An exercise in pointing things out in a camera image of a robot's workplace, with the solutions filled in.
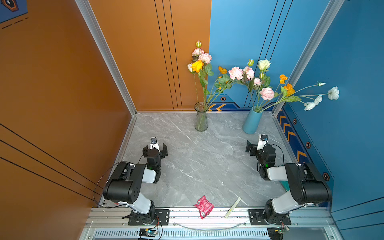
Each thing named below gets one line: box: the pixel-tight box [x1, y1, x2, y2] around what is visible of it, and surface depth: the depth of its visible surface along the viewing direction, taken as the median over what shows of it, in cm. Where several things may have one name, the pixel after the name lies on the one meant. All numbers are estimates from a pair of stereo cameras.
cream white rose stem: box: [257, 59, 272, 112], surface depth 89 cm
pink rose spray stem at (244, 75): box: [207, 59, 255, 105], surface depth 77 cm
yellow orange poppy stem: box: [259, 74, 296, 113], surface depth 81 cm
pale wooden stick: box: [224, 197, 242, 219], surface depth 78 cm
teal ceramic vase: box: [242, 105, 263, 135], surface depth 98 cm
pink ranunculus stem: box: [253, 77, 275, 112], surface depth 87 cm
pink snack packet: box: [193, 195, 214, 220], surface depth 77 cm
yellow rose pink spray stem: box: [191, 40, 215, 107], surface depth 84 cm
